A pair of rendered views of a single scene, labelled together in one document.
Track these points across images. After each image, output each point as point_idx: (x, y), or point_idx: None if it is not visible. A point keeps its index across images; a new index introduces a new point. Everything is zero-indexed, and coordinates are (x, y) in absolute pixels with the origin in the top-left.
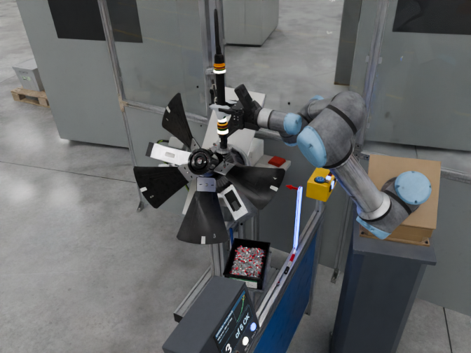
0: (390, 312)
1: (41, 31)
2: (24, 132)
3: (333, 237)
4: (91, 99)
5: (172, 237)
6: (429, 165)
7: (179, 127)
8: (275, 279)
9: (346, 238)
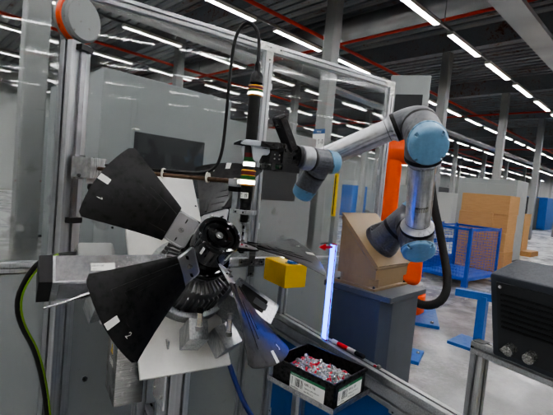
0: (403, 375)
1: None
2: None
3: (229, 391)
4: None
5: None
6: (374, 216)
7: (141, 202)
8: (366, 366)
9: (244, 382)
